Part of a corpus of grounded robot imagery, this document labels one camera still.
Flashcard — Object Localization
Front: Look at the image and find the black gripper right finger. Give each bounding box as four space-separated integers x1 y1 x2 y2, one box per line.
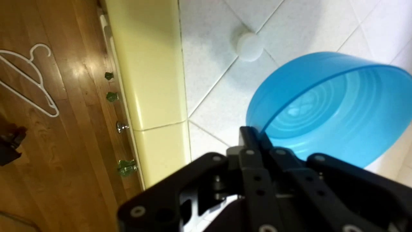
256 131 412 232

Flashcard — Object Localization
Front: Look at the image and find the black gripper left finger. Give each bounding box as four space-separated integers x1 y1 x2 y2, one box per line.
116 125 278 232

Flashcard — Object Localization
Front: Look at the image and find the cream lower kitchen cabinet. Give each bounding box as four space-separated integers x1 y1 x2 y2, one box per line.
94 0 147 192

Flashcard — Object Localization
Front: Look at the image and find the small white round lid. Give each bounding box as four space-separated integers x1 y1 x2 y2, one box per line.
230 30 265 62

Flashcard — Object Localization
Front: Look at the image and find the metal cabinet knob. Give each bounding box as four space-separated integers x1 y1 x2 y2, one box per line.
115 121 130 134

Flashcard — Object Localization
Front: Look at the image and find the translucent blue plastic bowl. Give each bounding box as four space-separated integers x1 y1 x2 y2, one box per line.
245 50 412 170

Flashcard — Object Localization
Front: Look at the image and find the black object on floor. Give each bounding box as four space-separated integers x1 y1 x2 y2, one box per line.
0 125 28 168

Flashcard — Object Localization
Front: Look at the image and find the white wire clothes hanger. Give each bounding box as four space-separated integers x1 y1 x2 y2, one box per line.
0 43 61 119

